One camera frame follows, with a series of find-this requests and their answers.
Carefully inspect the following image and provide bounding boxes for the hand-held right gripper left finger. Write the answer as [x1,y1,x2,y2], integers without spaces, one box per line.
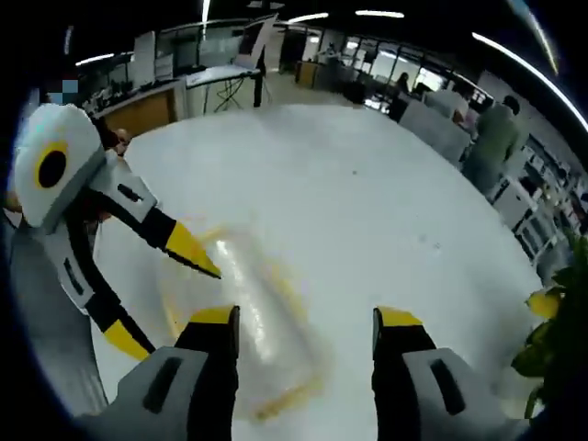
[82,305,242,441]

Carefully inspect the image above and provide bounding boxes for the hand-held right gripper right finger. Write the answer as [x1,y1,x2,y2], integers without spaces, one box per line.
[371,306,534,441]

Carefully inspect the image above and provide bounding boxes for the clear plastic bag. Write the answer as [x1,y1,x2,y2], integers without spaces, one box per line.
[158,224,332,422]

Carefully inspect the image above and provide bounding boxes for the wooden cabinet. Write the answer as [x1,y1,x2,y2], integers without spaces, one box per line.
[103,89,178,139]

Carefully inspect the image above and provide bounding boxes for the ceiling light strip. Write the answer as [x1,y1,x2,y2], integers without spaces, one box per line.
[74,52,116,67]
[284,12,330,25]
[355,8,405,19]

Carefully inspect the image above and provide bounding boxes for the white desk with black leg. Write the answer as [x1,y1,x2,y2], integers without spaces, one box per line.
[186,63,275,111]

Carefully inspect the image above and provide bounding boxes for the green leafy plant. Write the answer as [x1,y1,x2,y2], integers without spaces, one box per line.
[512,229,588,419]

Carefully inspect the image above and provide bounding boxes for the open laptop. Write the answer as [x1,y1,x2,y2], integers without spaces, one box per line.
[232,13,279,70]

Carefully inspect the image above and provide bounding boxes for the white partition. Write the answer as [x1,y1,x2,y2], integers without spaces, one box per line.
[397,98,474,166]

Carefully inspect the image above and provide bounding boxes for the curved ceiling light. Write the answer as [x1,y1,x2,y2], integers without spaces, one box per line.
[471,30,588,134]

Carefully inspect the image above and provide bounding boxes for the white wall shelves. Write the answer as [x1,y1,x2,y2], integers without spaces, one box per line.
[493,132,588,267]

